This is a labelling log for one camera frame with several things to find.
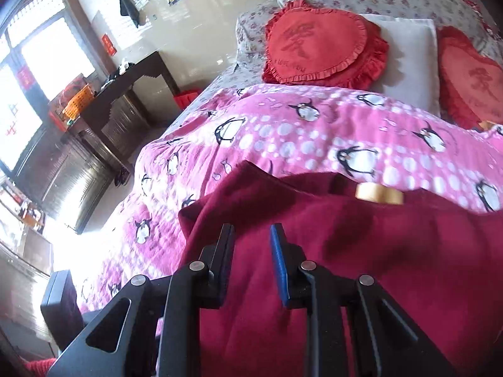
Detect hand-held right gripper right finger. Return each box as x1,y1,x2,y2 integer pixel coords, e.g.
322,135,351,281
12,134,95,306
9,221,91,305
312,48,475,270
269,224,458,377

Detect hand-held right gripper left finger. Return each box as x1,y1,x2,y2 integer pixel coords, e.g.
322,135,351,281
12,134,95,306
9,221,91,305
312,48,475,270
47,224,236,377

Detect dark red shirt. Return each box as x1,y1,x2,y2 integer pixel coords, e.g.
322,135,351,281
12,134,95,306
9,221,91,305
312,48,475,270
155,160,503,377

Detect pink penguin print blanket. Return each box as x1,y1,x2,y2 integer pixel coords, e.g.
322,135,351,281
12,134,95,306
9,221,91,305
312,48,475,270
76,83,503,315

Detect red bag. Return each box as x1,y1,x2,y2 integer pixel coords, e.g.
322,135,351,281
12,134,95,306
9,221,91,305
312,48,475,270
174,90,202,110

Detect black rectangular box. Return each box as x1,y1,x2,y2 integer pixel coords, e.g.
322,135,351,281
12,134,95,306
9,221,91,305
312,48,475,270
40,270,84,352

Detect dark wood low cabinet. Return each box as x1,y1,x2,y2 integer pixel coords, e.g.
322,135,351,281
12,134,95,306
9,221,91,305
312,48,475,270
8,120,119,236

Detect dark wood desk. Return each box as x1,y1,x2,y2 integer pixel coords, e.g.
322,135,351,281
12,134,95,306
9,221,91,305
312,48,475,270
76,51,179,173

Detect orange plastic basket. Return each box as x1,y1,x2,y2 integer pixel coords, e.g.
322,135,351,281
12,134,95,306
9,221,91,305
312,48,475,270
63,82,96,124

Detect small red heart pillow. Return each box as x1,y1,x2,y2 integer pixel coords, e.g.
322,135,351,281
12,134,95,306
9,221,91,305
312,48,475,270
261,1,390,90

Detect white pillow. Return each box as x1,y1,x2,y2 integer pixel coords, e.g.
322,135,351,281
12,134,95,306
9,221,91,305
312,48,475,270
359,14,441,116

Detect large red heart pillow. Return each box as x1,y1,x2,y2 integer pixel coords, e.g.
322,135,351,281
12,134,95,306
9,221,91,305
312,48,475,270
436,25,503,130

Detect red wall sticker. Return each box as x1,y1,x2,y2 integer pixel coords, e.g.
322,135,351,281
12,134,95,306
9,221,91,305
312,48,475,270
101,33,118,56

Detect black cloth on wall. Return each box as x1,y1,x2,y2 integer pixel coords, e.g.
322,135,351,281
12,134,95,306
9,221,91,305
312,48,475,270
118,0,141,29

